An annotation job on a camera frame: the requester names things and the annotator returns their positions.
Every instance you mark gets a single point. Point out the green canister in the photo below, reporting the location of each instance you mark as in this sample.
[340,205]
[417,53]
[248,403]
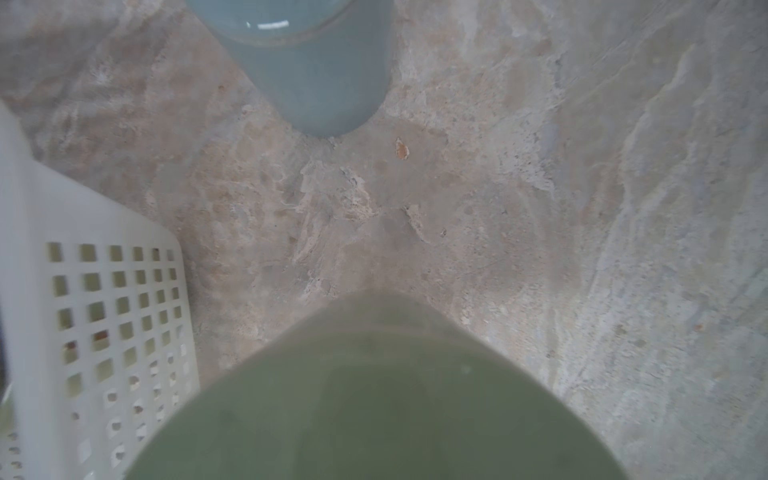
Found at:
[376,385]

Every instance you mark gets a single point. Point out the white plastic perforated basket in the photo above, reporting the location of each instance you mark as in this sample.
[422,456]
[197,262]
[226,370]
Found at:
[95,324]

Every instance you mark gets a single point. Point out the blue-grey canister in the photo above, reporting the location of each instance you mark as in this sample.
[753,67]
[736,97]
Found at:
[323,64]

